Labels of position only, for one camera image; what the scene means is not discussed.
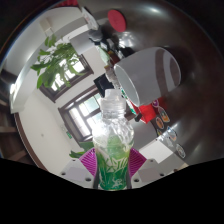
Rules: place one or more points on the white printed leaflet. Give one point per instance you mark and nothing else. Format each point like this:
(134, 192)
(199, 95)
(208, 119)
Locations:
(89, 18)

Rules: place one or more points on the brown wooden double door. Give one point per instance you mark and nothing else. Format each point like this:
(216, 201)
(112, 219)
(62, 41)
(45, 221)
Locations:
(80, 115)

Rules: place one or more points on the flat round red coaster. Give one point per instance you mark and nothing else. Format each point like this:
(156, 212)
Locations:
(117, 20)

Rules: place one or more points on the grey round object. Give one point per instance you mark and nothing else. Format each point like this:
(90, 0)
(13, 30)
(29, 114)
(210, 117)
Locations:
(95, 35)

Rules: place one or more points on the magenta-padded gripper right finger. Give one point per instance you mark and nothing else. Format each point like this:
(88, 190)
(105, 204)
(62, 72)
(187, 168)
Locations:
(148, 171)

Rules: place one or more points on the green exit sign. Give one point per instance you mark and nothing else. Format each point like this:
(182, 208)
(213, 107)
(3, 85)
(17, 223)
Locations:
(68, 134)

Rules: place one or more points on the round printed sticker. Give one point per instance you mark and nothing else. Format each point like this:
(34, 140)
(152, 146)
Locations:
(171, 134)
(159, 123)
(164, 115)

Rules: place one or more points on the red carpeted staircase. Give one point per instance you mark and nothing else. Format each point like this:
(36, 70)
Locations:
(68, 3)

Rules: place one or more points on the red plastic box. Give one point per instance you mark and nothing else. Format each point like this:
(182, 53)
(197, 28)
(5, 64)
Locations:
(146, 111)

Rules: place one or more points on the brown-framed window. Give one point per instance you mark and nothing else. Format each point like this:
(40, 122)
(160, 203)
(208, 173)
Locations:
(70, 75)

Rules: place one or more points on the green packet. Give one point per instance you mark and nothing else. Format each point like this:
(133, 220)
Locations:
(104, 55)

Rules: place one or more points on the brown box of snacks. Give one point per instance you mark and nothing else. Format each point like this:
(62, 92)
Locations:
(111, 65)

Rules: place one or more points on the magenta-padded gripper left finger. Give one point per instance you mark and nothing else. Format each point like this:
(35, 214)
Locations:
(78, 172)

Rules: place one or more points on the clear green-labelled drink bottle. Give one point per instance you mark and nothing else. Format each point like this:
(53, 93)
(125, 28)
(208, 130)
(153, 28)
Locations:
(112, 143)

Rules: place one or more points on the white mug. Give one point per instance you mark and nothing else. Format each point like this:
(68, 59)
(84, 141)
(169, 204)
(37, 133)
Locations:
(153, 73)

